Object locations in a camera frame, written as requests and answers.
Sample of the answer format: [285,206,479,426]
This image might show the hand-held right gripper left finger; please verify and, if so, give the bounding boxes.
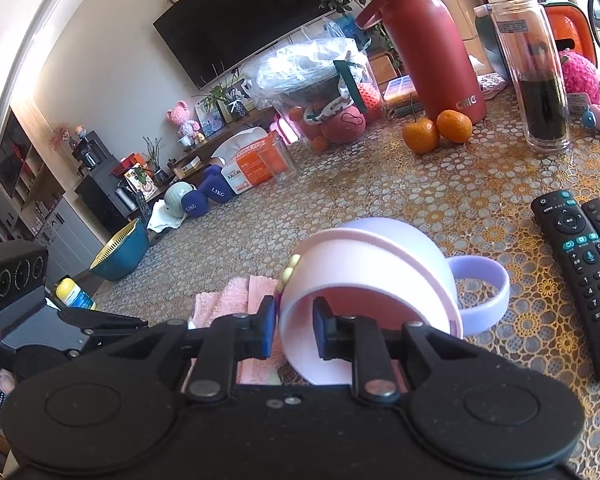
[115,296,277,404]

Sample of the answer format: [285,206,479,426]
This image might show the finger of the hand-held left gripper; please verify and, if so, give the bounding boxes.
[55,305,150,337]

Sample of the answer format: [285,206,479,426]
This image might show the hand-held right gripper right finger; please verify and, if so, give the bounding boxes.
[312,296,483,406]

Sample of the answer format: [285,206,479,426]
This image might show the pink towel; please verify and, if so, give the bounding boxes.
[180,275,282,392]

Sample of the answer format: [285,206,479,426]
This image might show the pink and purple cup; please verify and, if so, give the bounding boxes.
[278,217,510,387]

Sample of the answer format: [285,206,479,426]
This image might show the yellow and blue bottle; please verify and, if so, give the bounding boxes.
[54,277,97,311]

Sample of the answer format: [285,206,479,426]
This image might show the blue basin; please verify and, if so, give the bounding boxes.
[89,220,151,282]

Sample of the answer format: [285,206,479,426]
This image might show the white shelving unit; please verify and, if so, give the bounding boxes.
[0,105,102,287]

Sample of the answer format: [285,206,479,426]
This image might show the white cloth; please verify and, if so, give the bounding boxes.
[146,200,187,234]

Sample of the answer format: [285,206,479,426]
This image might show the black low cabinet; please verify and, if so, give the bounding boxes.
[74,157,149,235]

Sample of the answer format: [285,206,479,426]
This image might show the dark blue dumbbell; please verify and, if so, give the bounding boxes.
[182,190,207,219]
[199,164,229,206]

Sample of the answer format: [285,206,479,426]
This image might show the black coffee machine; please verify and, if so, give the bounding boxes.
[72,130,109,174]

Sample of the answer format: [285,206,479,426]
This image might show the clear glass cup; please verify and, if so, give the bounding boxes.
[256,142,299,184]

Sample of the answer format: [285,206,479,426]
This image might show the orange and white tissue box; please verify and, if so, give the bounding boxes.
[217,130,287,196]

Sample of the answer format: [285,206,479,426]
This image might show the wooden television cabinet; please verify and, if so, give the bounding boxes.
[170,105,282,184]

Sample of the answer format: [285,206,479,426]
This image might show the clear plastic fruit container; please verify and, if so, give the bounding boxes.
[270,50,382,154]

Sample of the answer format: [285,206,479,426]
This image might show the pink bear figure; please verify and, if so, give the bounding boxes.
[167,100,194,137]

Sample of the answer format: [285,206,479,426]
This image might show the pastel picture card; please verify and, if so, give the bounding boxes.
[195,104,225,137]

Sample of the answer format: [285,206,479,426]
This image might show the orange mandarin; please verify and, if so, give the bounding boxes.
[436,109,474,144]
[402,117,441,155]

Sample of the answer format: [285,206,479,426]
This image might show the small plant in dark pot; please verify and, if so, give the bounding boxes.
[200,72,253,120]

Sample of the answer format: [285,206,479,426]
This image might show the flat colourful storage box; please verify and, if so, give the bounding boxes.
[382,75,420,112]

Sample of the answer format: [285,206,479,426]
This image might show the crumpled clear plastic bag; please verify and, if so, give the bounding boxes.
[256,37,367,106]

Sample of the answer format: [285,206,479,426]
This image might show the red water bottle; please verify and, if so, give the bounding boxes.
[354,0,489,127]

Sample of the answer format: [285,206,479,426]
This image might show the black television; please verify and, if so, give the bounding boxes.
[152,0,332,92]

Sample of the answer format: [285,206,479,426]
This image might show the glass bottle with dark tea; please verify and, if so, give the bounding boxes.
[487,0,574,154]

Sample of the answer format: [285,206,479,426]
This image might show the small pastel toy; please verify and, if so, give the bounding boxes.
[579,101,600,132]

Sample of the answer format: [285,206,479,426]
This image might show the pink fluffy plush ball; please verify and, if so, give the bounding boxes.
[559,49,600,107]

